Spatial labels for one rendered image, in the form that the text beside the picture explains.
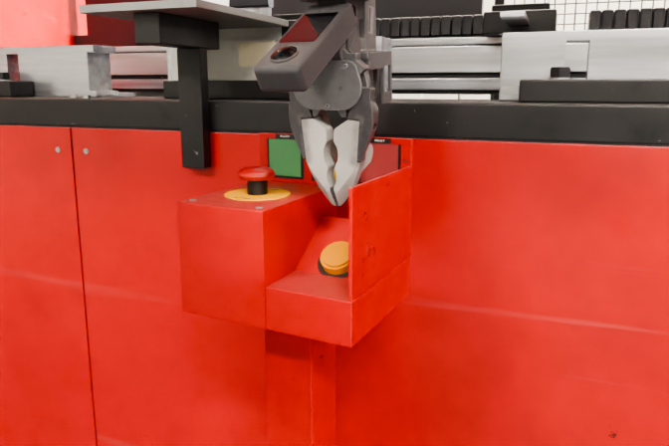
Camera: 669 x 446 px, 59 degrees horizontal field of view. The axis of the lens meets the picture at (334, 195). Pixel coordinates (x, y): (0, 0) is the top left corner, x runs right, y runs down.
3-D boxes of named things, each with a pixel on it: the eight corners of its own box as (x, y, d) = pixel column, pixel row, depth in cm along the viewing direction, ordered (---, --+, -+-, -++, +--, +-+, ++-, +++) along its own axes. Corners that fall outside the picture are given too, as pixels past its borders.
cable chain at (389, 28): (334, 38, 133) (334, 20, 132) (342, 40, 138) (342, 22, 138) (504, 33, 120) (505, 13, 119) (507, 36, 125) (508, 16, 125)
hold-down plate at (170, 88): (163, 99, 98) (162, 80, 97) (182, 98, 103) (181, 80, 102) (332, 100, 87) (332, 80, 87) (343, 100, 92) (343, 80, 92)
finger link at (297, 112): (339, 157, 59) (336, 70, 57) (332, 161, 58) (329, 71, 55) (300, 155, 61) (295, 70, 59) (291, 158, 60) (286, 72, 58)
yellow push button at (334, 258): (319, 278, 62) (314, 265, 61) (333, 251, 64) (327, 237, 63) (351, 283, 60) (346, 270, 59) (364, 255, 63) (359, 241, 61)
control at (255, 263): (181, 312, 63) (173, 142, 60) (264, 270, 77) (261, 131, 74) (351, 348, 54) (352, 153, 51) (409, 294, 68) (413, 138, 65)
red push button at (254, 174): (231, 201, 64) (230, 168, 63) (253, 195, 67) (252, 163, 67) (263, 204, 62) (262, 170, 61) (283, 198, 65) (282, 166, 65)
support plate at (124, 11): (79, 13, 77) (78, 5, 77) (193, 30, 101) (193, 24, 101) (196, 6, 71) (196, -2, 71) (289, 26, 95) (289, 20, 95)
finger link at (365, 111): (379, 160, 57) (377, 68, 55) (373, 163, 56) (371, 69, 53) (335, 157, 59) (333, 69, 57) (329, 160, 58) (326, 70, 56)
